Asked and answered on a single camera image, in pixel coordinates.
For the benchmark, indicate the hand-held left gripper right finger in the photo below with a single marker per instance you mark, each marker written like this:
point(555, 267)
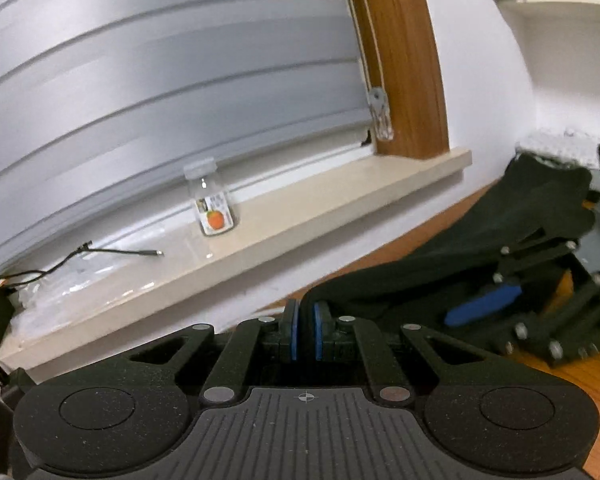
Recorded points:
point(320, 332)

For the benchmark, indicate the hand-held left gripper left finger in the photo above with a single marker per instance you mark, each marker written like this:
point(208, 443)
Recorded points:
point(293, 332)

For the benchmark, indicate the white shelf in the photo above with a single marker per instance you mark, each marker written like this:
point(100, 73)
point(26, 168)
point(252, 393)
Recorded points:
point(555, 15)

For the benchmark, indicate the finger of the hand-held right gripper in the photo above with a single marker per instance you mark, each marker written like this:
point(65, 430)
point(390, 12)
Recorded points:
point(535, 255)
point(485, 305)

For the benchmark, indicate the black garment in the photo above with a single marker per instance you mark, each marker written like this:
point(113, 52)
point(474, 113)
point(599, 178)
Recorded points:
point(480, 220)

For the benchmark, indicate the grey knitted cloth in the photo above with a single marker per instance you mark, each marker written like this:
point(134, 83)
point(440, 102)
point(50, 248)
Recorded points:
point(555, 142)

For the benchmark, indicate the glass jar with orange label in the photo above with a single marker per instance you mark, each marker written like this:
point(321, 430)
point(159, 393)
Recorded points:
point(212, 210)

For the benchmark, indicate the beige window sill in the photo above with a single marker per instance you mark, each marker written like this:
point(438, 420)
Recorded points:
point(305, 230)

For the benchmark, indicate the grey roller shutter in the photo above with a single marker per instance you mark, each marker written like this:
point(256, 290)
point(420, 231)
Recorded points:
point(155, 85)

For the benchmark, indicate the clear plastic bag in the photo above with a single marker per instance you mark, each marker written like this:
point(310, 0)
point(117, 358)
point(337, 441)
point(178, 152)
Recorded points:
point(80, 285)

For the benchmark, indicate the wooden window frame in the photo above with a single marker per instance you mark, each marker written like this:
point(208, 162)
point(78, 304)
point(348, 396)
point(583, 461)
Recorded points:
point(410, 60)

